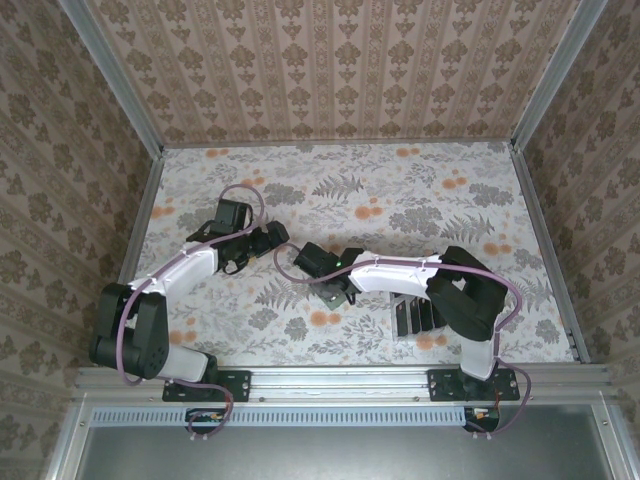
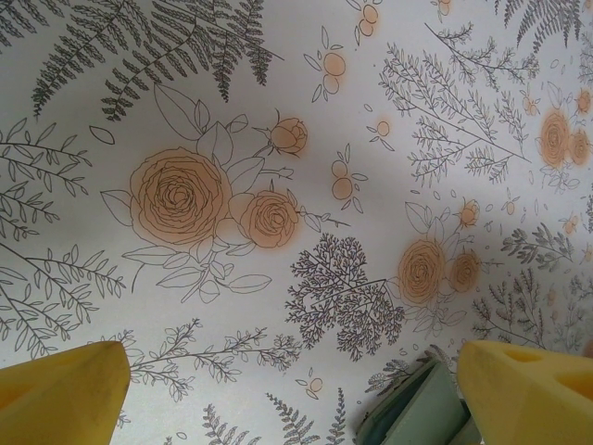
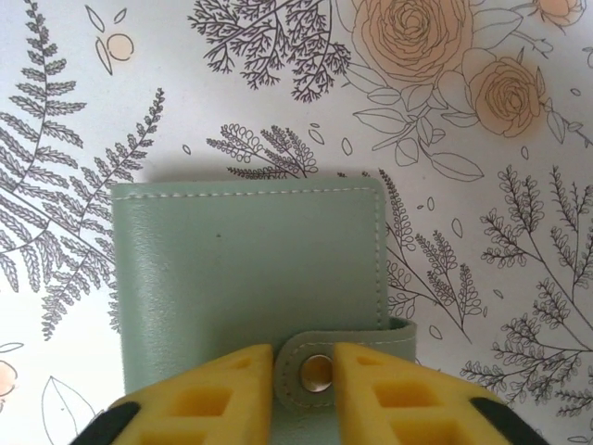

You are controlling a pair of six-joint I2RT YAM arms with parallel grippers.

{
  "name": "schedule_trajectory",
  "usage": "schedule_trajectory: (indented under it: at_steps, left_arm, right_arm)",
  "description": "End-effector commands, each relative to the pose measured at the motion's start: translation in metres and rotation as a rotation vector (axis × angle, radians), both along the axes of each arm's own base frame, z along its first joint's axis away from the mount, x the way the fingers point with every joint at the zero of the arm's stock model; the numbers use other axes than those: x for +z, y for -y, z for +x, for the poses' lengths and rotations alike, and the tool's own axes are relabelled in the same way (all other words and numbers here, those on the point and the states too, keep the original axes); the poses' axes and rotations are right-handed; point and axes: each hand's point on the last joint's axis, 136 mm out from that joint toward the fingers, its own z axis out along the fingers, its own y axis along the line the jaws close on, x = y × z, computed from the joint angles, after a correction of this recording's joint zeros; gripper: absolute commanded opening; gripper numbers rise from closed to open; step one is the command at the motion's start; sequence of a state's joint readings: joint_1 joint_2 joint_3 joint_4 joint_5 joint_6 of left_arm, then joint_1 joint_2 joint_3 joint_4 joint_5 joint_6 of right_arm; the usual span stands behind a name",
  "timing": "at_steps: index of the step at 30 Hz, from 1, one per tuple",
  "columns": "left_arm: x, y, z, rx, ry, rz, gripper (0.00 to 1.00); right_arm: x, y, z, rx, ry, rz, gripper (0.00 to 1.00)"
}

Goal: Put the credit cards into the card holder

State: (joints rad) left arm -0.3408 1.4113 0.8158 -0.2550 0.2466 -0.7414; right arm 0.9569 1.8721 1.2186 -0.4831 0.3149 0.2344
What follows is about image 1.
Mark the aluminium table side rail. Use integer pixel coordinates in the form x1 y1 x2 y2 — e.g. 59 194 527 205
107 149 164 366
509 144 591 364

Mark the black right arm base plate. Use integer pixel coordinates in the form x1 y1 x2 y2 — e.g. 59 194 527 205
427 368 521 403

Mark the grey slotted cable duct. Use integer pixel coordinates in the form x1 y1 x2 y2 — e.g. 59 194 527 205
92 405 496 426

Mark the small controller board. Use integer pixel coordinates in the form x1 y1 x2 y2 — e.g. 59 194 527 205
464 405 501 431
187 408 226 426

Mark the clear acrylic card stand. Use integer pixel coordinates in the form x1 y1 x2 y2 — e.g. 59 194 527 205
389 292 449 346

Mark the grey metal sheet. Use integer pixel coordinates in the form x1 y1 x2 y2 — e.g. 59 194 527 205
74 404 616 480

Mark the aluminium frame post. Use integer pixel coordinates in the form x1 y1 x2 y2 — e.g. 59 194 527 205
59 0 166 156
512 0 601 151

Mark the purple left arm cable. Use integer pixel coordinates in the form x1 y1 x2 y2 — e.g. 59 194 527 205
117 183 266 444

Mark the floral table cover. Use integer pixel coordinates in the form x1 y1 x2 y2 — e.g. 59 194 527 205
124 141 576 369

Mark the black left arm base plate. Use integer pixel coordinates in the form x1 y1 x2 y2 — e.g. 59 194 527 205
162 368 251 403

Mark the aluminium mounting rail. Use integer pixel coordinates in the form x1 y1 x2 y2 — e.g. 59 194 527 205
74 364 614 401

